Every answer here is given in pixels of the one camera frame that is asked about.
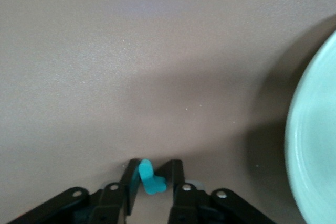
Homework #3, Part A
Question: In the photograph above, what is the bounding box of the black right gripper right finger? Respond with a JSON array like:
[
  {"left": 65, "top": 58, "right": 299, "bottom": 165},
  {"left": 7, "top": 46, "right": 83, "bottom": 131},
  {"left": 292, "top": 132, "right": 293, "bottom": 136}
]
[{"left": 167, "top": 159, "right": 276, "bottom": 224}]

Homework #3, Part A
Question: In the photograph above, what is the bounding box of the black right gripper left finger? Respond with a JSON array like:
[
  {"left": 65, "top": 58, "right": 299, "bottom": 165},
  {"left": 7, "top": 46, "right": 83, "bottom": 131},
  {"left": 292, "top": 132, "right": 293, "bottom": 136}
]
[{"left": 7, "top": 158, "right": 141, "bottom": 224}]

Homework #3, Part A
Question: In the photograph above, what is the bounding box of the teal foam letter r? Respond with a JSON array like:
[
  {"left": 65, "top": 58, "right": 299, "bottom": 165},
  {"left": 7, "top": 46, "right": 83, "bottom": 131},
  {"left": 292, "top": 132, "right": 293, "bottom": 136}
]
[{"left": 138, "top": 158, "right": 167, "bottom": 195}]

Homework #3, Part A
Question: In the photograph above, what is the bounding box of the mint green plate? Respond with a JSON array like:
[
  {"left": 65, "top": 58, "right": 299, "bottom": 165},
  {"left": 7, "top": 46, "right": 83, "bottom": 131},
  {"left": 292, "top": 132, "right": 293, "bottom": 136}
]
[{"left": 285, "top": 31, "right": 336, "bottom": 224}]

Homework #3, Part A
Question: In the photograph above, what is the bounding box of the brown table cover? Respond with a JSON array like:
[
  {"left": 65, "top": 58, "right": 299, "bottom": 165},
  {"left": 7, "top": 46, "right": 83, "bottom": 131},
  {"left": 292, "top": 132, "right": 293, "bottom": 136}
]
[{"left": 0, "top": 0, "right": 336, "bottom": 224}]

